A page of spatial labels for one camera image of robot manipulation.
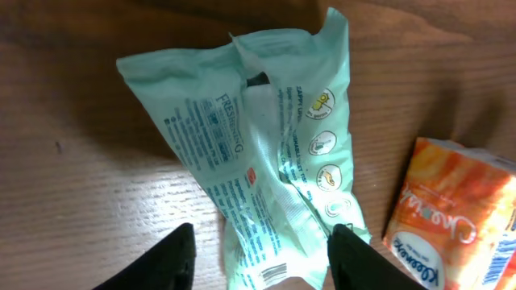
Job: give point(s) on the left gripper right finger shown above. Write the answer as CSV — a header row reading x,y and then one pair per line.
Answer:
x,y
357,266

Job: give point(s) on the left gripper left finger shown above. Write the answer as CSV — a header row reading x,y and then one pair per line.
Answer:
x,y
169,265

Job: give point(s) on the orange tissue pack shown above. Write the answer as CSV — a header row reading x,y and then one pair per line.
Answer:
x,y
453,226

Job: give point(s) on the mint green wipes pack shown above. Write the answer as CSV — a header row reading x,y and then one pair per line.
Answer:
x,y
262,125

